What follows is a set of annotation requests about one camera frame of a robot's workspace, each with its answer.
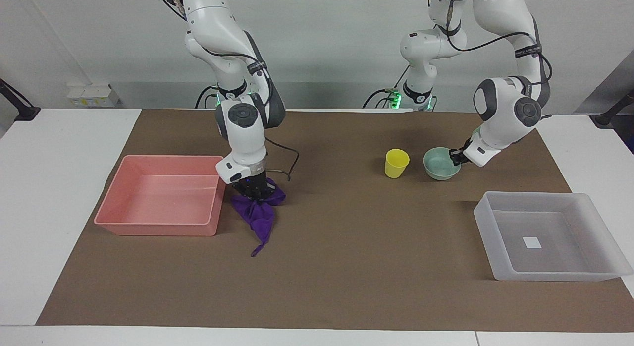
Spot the translucent white plastic box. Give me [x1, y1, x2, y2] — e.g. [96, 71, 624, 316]
[473, 191, 634, 282]

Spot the purple cloth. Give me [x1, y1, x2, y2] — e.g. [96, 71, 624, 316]
[230, 177, 287, 258]

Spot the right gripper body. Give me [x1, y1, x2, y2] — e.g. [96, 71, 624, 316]
[231, 172, 276, 202]

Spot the green ceramic bowl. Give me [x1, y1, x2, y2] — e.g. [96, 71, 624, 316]
[423, 147, 462, 181]

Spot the pink plastic box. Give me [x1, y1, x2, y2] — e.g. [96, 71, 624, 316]
[94, 155, 227, 237]

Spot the black cable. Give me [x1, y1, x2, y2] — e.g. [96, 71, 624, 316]
[433, 0, 553, 87]
[264, 137, 301, 182]
[362, 63, 413, 109]
[194, 85, 219, 110]

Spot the black stand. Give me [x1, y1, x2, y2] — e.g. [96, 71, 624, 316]
[593, 88, 634, 129]
[0, 78, 41, 122]

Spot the yellow plastic cup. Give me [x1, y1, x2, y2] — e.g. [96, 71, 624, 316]
[385, 148, 411, 179]

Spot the white wall socket box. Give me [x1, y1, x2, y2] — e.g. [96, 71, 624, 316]
[66, 83, 121, 108]

